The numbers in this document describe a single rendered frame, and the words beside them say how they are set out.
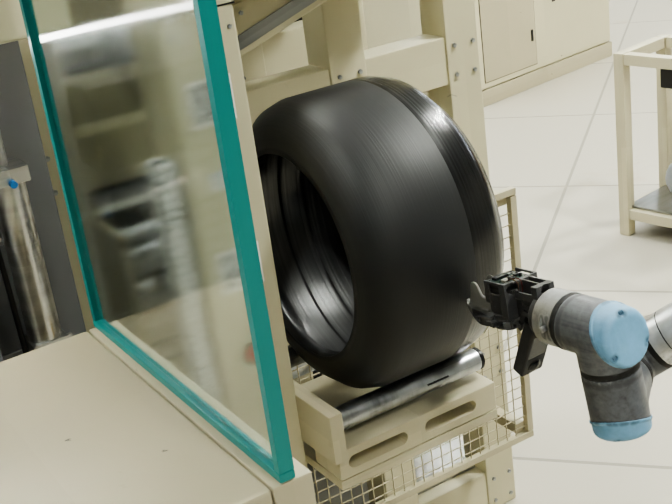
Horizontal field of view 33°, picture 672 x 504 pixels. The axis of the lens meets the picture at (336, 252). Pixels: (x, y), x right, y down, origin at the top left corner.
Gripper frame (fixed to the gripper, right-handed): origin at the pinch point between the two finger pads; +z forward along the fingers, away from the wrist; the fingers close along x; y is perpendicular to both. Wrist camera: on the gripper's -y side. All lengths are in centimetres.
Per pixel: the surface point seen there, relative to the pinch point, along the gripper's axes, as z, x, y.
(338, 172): 9.0, 16.1, 27.4
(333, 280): 49.1, -0.2, -4.1
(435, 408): 13.0, 3.4, -22.0
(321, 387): 46, 9, -24
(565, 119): 352, -330, -68
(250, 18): 54, 4, 52
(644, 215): 192, -228, -76
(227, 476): -45, 67, 12
